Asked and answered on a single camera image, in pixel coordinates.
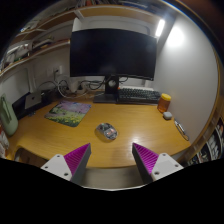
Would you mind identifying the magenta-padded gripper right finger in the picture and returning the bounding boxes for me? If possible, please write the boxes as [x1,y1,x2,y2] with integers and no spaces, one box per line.
[132,142,185,185]

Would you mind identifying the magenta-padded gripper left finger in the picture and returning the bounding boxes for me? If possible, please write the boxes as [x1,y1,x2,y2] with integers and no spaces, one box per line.
[40,143,92,186]

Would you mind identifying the transparent computer mouse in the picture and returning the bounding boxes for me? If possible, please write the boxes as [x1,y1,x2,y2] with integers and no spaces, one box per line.
[95,122,119,141]

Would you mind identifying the floral print mouse pad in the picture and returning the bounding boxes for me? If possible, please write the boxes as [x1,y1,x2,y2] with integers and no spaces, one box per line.
[44,99,92,128]

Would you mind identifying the pen with dark clip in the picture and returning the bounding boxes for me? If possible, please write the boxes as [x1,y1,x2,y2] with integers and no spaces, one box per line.
[174,119,190,142]

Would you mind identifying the small white earbud case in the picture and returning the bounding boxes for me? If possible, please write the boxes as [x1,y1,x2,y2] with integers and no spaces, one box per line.
[162,111,173,121]

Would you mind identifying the orange jar with yellow lid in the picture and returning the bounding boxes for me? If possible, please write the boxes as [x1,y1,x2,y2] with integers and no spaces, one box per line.
[157,93,172,114]

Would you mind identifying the black keyboard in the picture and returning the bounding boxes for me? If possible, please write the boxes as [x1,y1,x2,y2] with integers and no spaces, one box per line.
[117,87,162,105]

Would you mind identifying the wooden bookshelf unit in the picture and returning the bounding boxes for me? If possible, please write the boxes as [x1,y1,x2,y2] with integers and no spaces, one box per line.
[186,113,224,167]

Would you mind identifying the white power strip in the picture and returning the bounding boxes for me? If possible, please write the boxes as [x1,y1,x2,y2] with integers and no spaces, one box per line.
[68,78,86,95]

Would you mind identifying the silver laptop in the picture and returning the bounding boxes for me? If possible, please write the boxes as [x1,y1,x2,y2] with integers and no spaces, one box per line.
[24,91,43,110]

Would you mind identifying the black laptop case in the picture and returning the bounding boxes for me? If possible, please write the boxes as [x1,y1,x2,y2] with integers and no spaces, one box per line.
[12,91,51,120]

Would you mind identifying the pale green bag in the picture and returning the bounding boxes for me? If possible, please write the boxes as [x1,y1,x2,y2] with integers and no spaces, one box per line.
[0,94,19,137]

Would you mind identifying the black computer monitor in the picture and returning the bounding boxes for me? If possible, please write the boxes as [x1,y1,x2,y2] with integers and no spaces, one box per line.
[69,27,158,104]

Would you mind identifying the bright ceiling light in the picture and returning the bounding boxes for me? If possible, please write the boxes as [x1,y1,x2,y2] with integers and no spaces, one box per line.
[155,18,166,38]

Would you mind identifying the white cable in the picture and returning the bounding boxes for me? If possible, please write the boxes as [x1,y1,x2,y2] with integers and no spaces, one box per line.
[56,79,98,99]

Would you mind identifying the black cable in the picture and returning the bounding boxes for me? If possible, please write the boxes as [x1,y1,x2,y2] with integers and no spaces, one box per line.
[79,79,107,92]

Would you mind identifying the white wall socket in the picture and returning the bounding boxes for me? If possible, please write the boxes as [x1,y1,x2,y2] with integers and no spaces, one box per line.
[52,65,63,77]

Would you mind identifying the wooden wall shelf unit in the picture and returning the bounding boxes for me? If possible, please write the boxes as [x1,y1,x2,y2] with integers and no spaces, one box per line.
[0,3,161,78]

